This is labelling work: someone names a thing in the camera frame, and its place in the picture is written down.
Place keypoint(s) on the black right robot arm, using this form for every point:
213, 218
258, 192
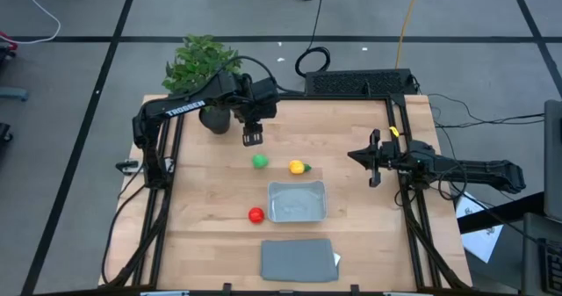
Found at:
483, 171

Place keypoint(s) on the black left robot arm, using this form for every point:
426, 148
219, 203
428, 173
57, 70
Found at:
184, 107

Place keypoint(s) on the black plant pot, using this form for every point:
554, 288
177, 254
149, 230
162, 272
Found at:
215, 122

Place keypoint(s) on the grey desk foot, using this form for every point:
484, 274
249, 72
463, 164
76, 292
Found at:
13, 95

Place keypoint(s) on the black aluminium table frame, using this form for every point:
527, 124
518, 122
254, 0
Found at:
163, 225

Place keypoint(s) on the yellow toy produce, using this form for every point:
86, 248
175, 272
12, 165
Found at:
297, 167

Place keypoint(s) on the green toy produce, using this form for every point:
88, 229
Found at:
260, 161

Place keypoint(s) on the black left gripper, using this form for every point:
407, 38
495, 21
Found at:
254, 122

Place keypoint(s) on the red toy tomato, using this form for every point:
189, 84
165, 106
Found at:
256, 215

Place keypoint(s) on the white paper card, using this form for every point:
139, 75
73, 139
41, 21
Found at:
337, 259

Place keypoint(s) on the grey tupperware container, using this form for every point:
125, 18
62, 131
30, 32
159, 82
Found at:
297, 201

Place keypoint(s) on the black table clamp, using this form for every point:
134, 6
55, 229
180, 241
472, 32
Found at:
227, 287
355, 289
127, 167

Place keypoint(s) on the white printed paper sheet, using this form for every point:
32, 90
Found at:
480, 241

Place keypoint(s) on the black perforated computer box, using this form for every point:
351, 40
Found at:
351, 83

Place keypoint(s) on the yellow tape tag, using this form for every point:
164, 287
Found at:
394, 132

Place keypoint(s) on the green artificial plant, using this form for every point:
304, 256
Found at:
195, 63

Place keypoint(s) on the grey equipment cabinet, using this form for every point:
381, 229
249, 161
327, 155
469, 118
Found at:
554, 155

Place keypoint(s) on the grey cloth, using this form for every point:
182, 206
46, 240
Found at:
298, 261

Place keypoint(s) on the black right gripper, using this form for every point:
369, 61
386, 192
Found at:
388, 155

